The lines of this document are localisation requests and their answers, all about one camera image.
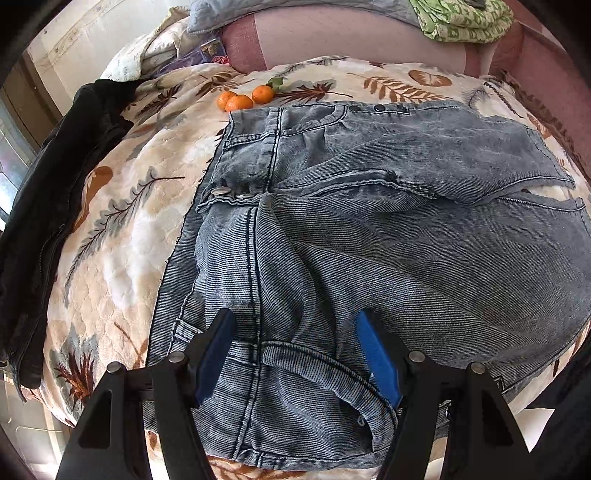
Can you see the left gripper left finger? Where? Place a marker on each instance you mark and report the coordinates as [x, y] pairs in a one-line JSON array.
[[109, 440]]

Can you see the grey-blue denim pants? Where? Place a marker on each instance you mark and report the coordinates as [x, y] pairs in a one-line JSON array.
[[432, 216]]

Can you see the leaf-print beige blanket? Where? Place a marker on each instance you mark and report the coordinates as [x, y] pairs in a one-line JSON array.
[[135, 201]]

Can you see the black jacket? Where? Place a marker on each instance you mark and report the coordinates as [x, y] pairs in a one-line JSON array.
[[43, 215]]

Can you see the orange tangerine with leaf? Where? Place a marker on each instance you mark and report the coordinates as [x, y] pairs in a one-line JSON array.
[[265, 93]]

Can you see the white cloth pile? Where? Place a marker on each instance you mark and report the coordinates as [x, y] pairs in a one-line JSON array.
[[140, 58]]

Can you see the pink sofa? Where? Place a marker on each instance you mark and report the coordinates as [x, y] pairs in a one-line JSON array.
[[528, 55]]

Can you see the colourful snack packet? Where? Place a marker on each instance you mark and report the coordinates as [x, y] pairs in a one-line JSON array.
[[212, 51]]

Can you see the green patterned folded blanket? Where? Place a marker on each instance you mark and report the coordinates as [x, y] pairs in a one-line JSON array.
[[477, 22]]

